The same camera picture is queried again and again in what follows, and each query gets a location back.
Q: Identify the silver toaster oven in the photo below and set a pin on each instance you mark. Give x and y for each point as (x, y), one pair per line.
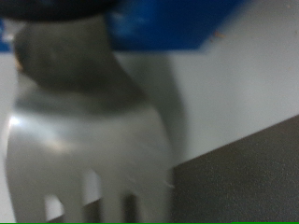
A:
(236, 93)

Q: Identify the metal spatula with blue block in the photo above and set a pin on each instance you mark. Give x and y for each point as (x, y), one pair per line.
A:
(87, 140)

